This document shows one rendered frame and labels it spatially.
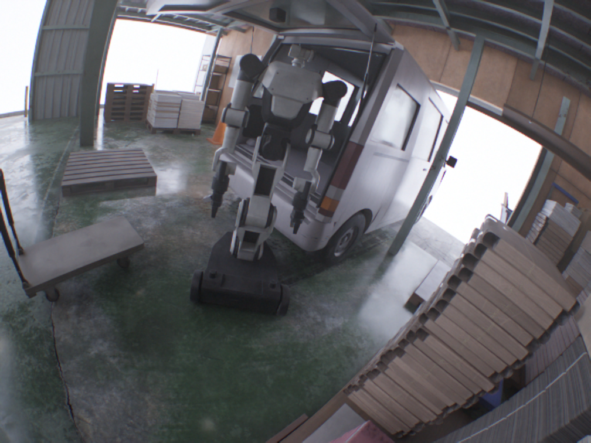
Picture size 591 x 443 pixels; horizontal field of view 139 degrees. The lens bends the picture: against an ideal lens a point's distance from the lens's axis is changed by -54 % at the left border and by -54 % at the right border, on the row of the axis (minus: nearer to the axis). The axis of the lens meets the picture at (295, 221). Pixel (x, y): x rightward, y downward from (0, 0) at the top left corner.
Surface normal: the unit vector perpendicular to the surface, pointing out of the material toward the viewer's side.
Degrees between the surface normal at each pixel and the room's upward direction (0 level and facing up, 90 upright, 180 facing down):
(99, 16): 90
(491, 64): 90
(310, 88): 90
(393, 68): 77
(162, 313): 0
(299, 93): 90
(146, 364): 0
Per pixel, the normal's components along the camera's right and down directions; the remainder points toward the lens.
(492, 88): -0.70, 0.14
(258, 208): 0.22, 0.11
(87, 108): 0.66, 0.52
